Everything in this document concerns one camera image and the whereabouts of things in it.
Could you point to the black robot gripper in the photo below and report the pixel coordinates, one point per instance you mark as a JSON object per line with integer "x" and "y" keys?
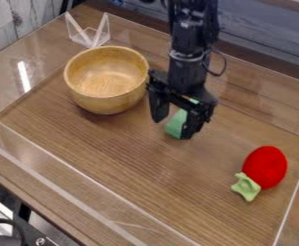
{"x": 179, "y": 86}

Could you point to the green rectangular block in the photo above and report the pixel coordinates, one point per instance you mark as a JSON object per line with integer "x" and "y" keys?
{"x": 172, "y": 127}

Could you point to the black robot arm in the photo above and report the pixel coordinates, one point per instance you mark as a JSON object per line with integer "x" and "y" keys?
{"x": 193, "y": 28}

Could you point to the brown wooden bowl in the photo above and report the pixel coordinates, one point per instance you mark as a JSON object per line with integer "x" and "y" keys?
{"x": 105, "y": 78}

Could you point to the red plush ball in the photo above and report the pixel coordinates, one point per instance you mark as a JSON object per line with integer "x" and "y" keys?
{"x": 266, "y": 166}

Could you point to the small green plastic toy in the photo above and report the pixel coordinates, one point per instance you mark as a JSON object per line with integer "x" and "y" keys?
{"x": 246, "y": 187}

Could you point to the black metal table frame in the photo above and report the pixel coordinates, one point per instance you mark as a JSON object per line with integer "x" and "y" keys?
{"x": 38, "y": 231}

